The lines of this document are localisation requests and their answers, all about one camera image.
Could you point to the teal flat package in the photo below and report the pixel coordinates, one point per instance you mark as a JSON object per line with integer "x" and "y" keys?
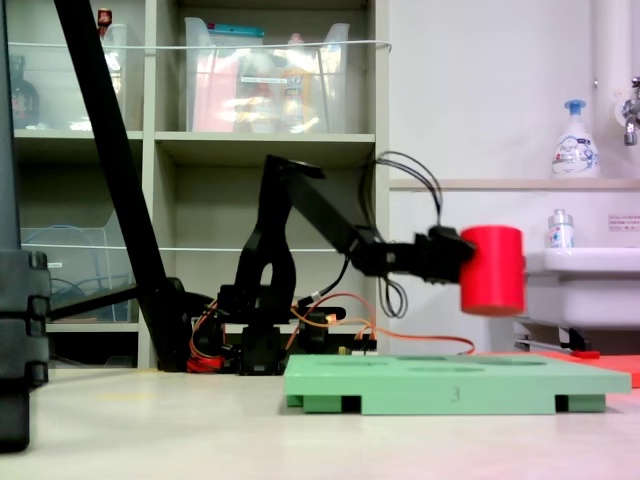
{"x": 237, "y": 31}

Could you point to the black camera tripod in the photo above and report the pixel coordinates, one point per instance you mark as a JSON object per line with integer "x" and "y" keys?
{"x": 107, "y": 150}

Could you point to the white wash basin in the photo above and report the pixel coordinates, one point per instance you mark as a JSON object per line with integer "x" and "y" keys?
{"x": 585, "y": 285}

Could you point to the large clear storage bin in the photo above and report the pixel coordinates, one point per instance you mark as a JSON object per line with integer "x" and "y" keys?
{"x": 265, "y": 90}

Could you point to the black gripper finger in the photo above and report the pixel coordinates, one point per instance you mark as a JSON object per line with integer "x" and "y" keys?
{"x": 466, "y": 250}

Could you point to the green shape sorting board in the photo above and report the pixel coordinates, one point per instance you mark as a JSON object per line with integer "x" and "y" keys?
{"x": 450, "y": 382}

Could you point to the red cylinder block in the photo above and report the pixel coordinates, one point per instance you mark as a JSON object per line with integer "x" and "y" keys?
{"x": 495, "y": 275}

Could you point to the red capped bottle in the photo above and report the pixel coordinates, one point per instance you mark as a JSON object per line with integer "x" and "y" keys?
{"x": 104, "y": 20}

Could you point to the white foam soap bottle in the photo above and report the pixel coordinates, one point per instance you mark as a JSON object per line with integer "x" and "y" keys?
{"x": 575, "y": 150}

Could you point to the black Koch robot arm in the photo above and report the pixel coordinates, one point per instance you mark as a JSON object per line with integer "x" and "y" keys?
{"x": 310, "y": 195}

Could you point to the metal water tap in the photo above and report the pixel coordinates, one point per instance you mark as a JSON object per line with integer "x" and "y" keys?
{"x": 631, "y": 115}

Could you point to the dark sink mounting bracket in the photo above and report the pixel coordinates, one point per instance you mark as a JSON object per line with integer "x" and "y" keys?
{"x": 572, "y": 340}

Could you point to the small circuit board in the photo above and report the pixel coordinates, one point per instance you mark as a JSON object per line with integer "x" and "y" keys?
{"x": 365, "y": 345}

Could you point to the beige shelf unit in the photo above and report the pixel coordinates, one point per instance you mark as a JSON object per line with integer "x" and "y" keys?
{"x": 220, "y": 142}

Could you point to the small clear sanitizer bottle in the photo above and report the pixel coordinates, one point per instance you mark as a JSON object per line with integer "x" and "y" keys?
{"x": 560, "y": 232}

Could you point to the notched black stack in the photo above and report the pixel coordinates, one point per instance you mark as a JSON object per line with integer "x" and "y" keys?
{"x": 20, "y": 325}

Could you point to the dark glass bottle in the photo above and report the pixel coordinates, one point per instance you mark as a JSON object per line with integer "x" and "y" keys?
{"x": 24, "y": 100}

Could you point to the pink capped spray bottle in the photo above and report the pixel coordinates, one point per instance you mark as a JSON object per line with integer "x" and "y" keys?
{"x": 296, "y": 85}

